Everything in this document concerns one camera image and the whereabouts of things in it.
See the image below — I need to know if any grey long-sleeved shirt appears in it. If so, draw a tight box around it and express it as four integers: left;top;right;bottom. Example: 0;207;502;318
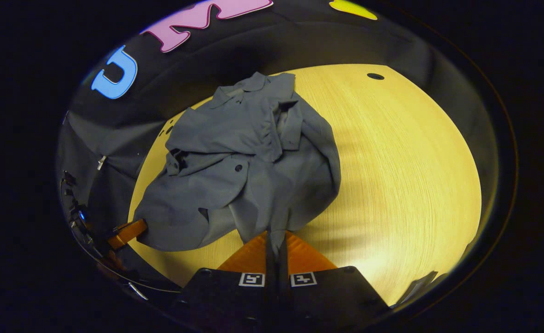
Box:
133;72;342;253

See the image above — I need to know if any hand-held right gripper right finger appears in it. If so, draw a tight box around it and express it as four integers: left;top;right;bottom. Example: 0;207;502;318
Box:
279;231;390;331

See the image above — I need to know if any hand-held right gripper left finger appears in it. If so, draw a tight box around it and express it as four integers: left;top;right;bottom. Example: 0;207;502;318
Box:
172;230;277;331

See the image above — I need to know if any black backdrop cloth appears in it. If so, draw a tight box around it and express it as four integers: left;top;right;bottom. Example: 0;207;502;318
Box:
57;0;501;287

